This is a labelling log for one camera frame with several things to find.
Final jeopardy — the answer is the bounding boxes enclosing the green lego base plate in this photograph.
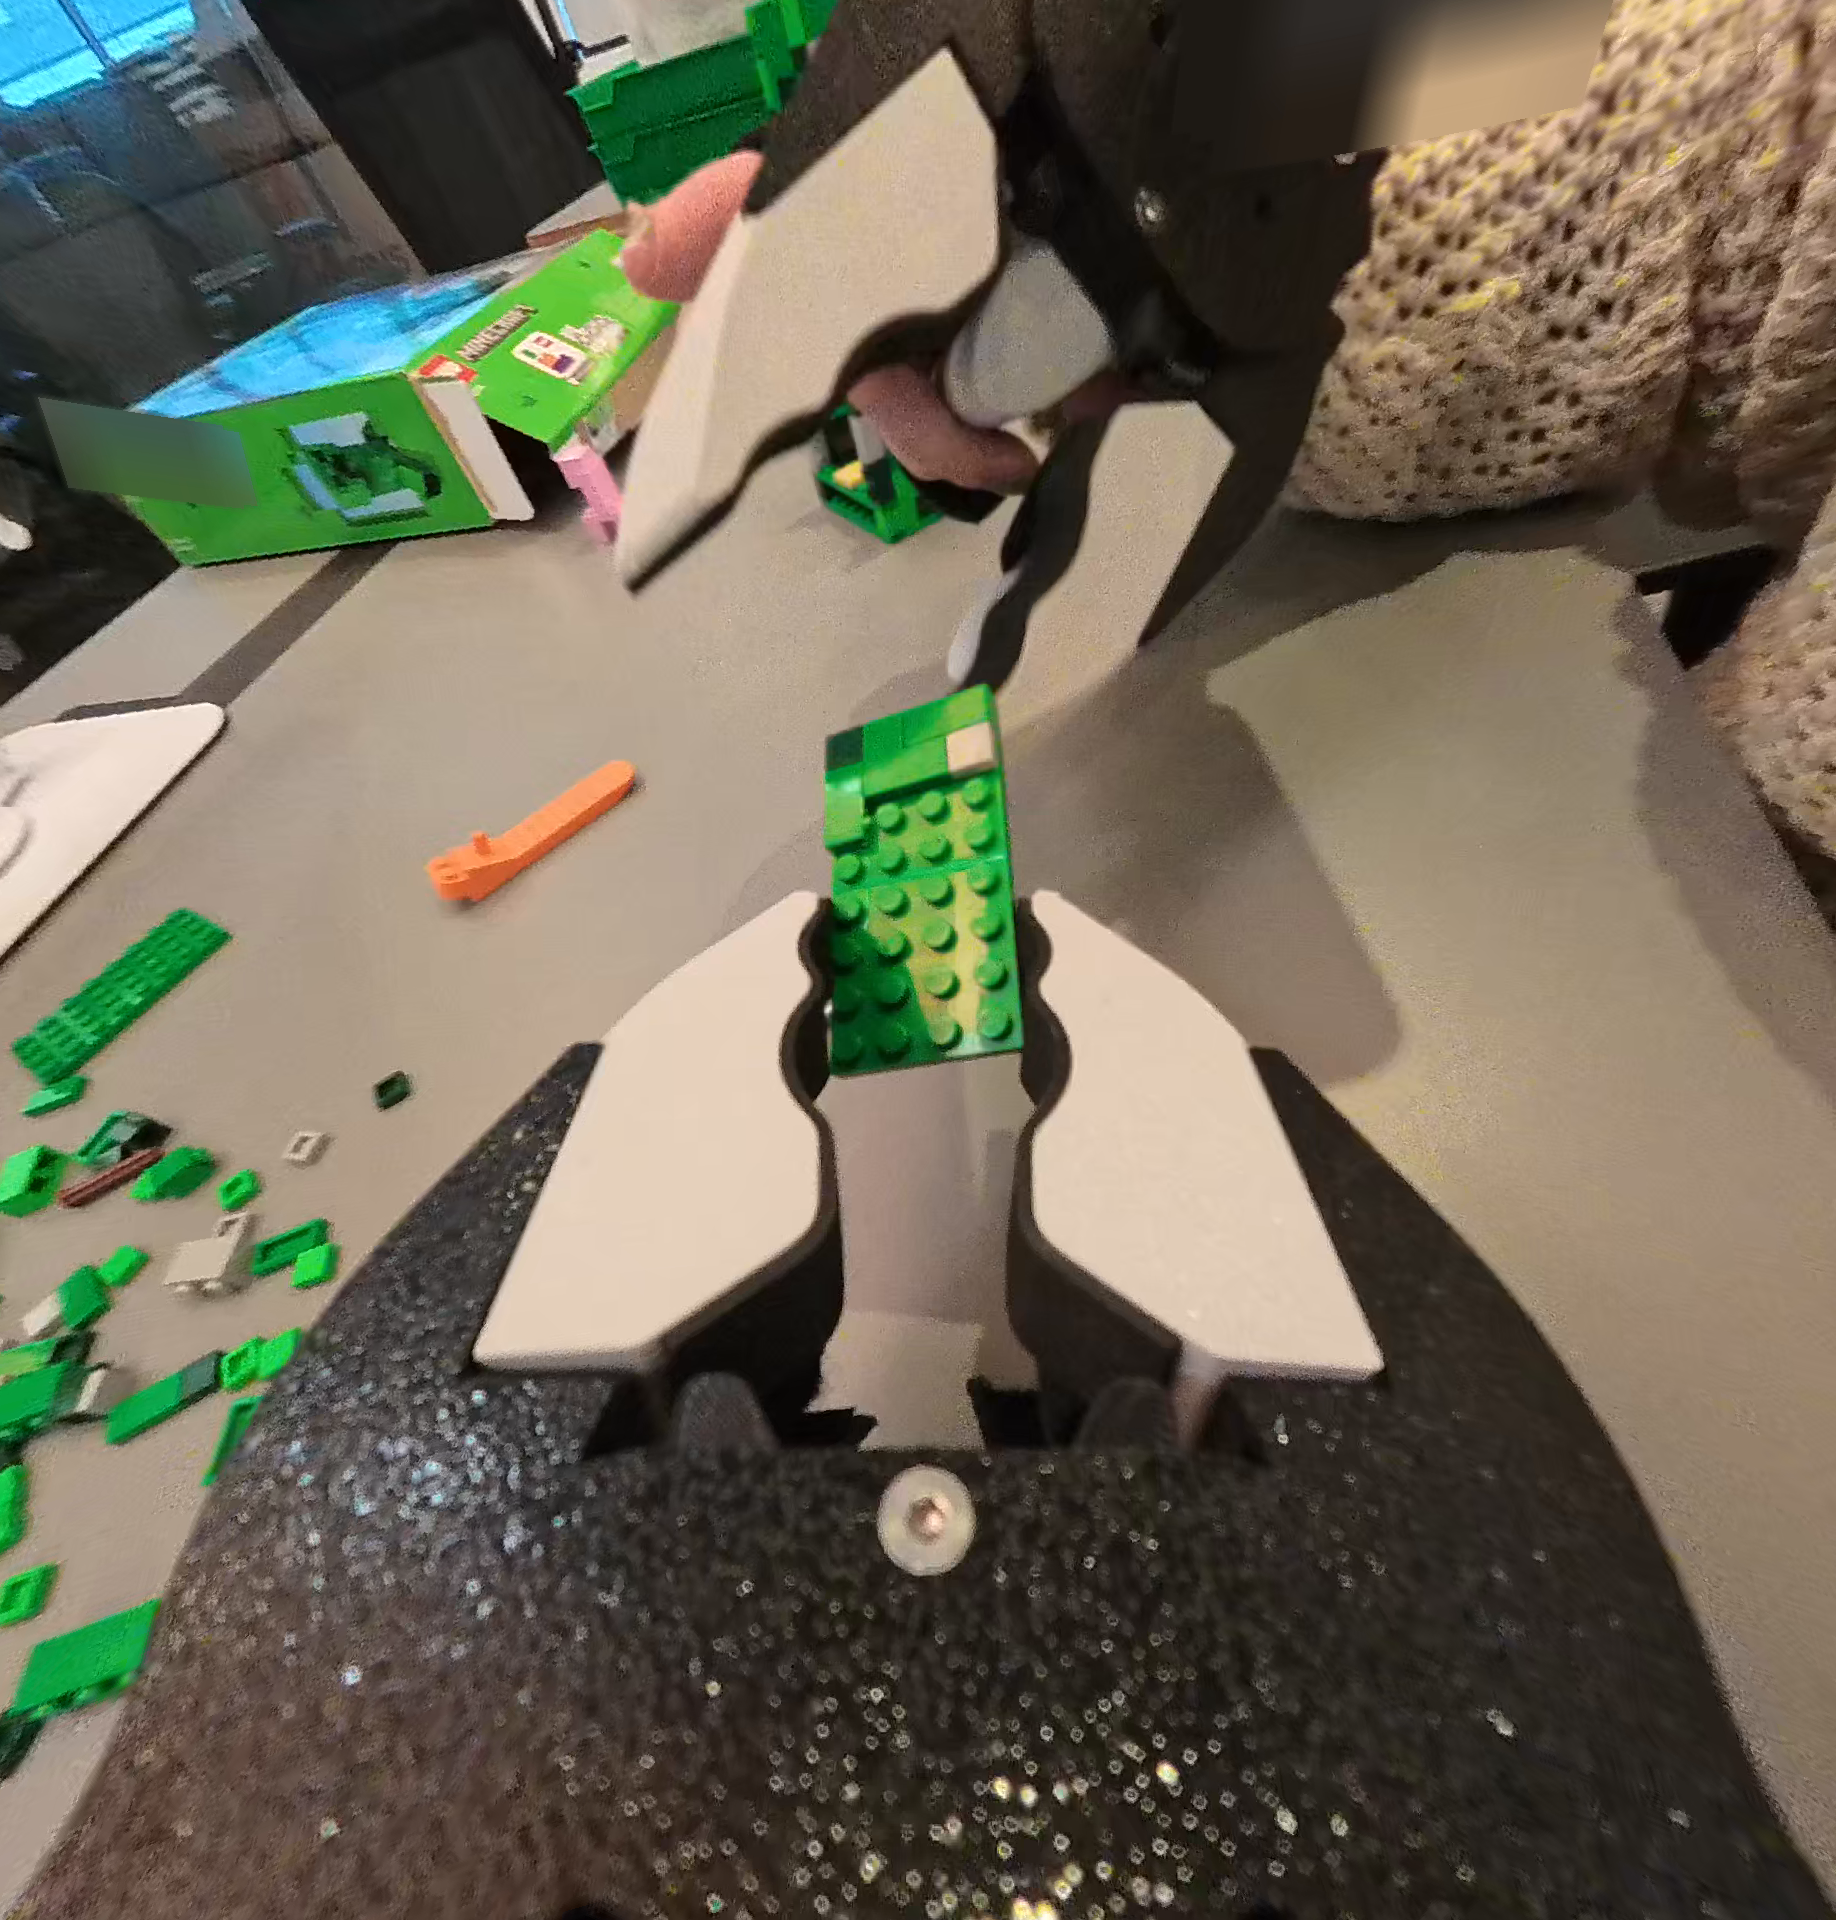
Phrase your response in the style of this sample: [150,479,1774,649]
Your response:
[822,683,1028,1080]

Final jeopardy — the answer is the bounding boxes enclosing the person's right forearm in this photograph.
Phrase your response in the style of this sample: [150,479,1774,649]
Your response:
[1285,0,1836,524]

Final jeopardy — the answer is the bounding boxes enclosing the person's right hand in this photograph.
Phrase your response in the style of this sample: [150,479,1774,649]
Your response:
[617,150,1062,495]

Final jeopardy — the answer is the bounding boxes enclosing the green lego set box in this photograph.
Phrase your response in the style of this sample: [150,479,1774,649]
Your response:
[40,227,680,570]

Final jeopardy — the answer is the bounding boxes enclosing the green L-shaped lego tile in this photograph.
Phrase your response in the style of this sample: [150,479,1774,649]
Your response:
[860,689,1003,799]

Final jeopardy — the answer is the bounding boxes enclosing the long green studded lego plate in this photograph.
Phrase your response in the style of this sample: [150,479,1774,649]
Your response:
[12,907,235,1086]

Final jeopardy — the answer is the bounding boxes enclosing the pile of loose lego pieces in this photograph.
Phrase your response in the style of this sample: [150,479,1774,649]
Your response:
[0,1072,345,1788]

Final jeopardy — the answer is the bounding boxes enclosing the orange lego brick separator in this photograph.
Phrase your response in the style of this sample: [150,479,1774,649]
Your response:
[424,759,639,907]

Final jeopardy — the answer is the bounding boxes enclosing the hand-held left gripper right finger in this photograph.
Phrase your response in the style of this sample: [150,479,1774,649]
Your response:
[1005,890,1383,1399]

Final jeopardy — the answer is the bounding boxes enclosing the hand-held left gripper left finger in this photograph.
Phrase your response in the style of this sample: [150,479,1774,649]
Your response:
[471,890,844,1415]

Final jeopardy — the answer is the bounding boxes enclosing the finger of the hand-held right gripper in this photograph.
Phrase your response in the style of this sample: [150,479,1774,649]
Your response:
[613,45,1008,589]
[949,419,1118,694]

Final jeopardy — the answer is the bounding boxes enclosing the pink lego pig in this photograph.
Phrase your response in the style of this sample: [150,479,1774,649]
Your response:
[553,426,630,546]

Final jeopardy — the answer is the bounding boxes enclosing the grey lego brick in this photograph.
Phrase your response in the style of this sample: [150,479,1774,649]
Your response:
[158,1211,256,1301]

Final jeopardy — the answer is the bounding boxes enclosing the black chair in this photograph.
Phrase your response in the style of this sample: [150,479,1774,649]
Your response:
[239,0,608,281]

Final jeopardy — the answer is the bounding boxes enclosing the small green lego figure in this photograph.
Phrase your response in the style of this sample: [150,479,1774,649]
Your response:
[812,402,1011,546]

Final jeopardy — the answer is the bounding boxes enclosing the green plastic storage crates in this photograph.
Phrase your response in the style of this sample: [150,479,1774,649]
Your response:
[564,0,846,207]

